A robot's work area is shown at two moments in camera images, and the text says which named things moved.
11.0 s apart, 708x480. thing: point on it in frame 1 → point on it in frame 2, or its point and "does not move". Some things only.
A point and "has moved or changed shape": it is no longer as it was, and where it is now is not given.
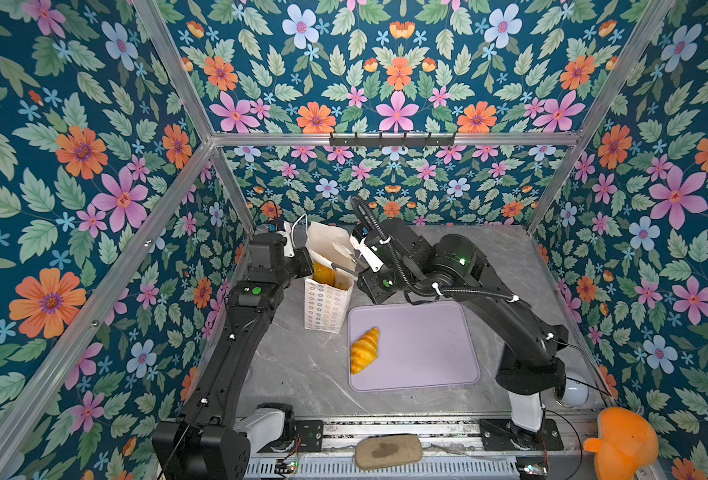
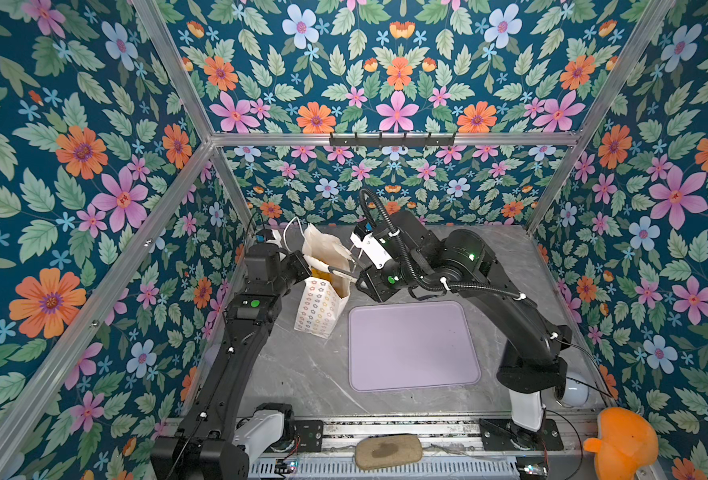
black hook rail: [392, 141] does not move
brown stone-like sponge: [380, 452] does not move
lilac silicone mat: [420, 344] does not move
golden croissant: [364, 351] → [323, 275]
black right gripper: [366, 282] does not move
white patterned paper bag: [331, 309] has moved or changed shape
